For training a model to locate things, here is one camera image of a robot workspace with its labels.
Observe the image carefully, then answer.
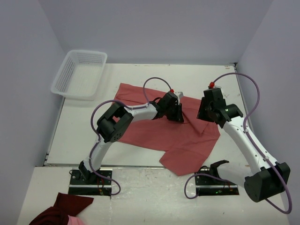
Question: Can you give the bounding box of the salmon red t-shirt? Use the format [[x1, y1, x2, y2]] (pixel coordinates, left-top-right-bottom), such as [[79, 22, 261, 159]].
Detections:
[[120, 97, 220, 176]]

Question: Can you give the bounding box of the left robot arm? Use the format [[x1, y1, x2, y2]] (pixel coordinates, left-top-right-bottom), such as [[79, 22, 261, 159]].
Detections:
[[79, 90, 184, 184]]

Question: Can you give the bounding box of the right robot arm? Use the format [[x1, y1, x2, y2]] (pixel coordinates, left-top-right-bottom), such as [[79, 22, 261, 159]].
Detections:
[[197, 88, 291, 203]]

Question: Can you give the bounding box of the white plastic laundry basket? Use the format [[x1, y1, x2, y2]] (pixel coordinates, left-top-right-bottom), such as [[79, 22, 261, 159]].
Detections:
[[51, 50, 107, 101]]

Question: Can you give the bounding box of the dark maroon t-shirt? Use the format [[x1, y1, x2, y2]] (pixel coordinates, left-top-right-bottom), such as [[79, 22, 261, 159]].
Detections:
[[30, 193, 94, 225]]

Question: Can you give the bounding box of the pink cloth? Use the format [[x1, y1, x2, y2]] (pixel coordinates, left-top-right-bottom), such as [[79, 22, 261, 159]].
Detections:
[[67, 216, 85, 225]]

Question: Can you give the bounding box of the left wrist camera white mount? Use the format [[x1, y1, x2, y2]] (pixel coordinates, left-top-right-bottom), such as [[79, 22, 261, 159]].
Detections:
[[174, 91, 184, 104]]

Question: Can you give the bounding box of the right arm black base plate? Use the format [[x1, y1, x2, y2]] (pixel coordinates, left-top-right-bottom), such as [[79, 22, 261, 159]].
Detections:
[[195, 175, 239, 196]]

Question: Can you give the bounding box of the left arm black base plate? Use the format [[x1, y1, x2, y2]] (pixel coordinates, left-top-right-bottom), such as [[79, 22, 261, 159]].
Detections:
[[68, 169, 112, 196]]

